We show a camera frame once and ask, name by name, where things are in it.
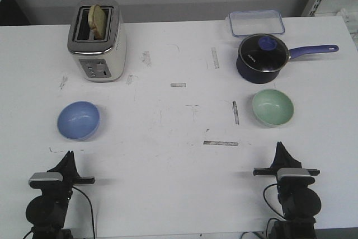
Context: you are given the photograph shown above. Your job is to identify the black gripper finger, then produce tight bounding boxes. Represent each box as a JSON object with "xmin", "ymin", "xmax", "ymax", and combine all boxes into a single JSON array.
[
  {"xmin": 57, "ymin": 151, "xmax": 72, "ymax": 168},
  {"xmin": 70, "ymin": 151, "xmax": 76, "ymax": 169},
  {"xmin": 281, "ymin": 143, "xmax": 301, "ymax": 165},
  {"xmin": 272, "ymin": 142, "xmax": 283, "ymax": 165}
]

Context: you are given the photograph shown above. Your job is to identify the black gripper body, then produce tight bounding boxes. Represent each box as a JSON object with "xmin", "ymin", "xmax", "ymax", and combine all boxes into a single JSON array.
[
  {"xmin": 253, "ymin": 167, "xmax": 321, "ymax": 177},
  {"xmin": 46, "ymin": 165, "xmax": 95, "ymax": 194}
]

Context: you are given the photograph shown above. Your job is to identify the blue bowl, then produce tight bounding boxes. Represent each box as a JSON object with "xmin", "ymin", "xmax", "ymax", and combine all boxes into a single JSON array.
[{"xmin": 57, "ymin": 101, "xmax": 100, "ymax": 141}]

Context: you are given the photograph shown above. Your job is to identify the green bowl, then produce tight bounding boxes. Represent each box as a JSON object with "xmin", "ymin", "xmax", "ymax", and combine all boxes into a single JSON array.
[{"xmin": 252, "ymin": 89, "xmax": 294, "ymax": 127}]

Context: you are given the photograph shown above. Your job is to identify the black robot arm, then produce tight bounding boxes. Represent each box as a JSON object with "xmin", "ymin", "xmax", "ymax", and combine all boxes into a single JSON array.
[
  {"xmin": 253, "ymin": 142, "xmax": 322, "ymax": 238},
  {"xmin": 25, "ymin": 151, "xmax": 95, "ymax": 238}
]

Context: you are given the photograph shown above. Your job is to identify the glass pot lid blue knob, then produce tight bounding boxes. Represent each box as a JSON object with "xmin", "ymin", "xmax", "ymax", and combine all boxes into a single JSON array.
[{"xmin": 239, "ymin": 34, "xmax": 289, "ymax": 72}]

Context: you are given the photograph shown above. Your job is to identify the cream and silver toaster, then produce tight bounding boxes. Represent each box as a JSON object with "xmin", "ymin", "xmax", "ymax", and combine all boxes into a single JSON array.
[{"xmin": 67, "ymin": 0, "xmax": 127, "ymax": 82}]

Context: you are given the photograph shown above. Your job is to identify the clear plastic container blue rim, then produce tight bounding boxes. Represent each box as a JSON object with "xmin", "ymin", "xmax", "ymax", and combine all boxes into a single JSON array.
[{"xmin": 225, "ymin": 10, "xmax": 285, "ymax": 38}]

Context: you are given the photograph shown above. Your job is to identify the toast bread slice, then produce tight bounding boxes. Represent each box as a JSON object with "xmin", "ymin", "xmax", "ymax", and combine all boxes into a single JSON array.
[{"xmin": 87, "ymin": 4, "xmax": 107, "ymax": 40}]

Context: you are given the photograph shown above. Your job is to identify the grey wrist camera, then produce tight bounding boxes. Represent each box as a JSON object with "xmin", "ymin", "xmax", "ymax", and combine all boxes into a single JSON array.
[
  {"xmin": 28, "ymin": 172, "xmax": 63, "ymax": 190},
  {"xmin": 277, "ymin": 168, "xmax": 311, "ymax": 181}
]

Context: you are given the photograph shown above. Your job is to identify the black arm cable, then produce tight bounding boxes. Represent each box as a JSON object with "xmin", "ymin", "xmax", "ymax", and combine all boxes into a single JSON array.
[
  {"xmin": 71, "ymin": 185, "xmax": 96, "ymax": 238},
  {"xmin": 262, "ymin": 182, "xmax": 285, "ymax": 220}
]

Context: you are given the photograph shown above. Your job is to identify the blue saucepan with handle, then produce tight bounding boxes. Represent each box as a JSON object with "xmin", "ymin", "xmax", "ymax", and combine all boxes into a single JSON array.
[{"xmin": 236, "ymin": 45, "xmax": 339, "ymax": 84}]

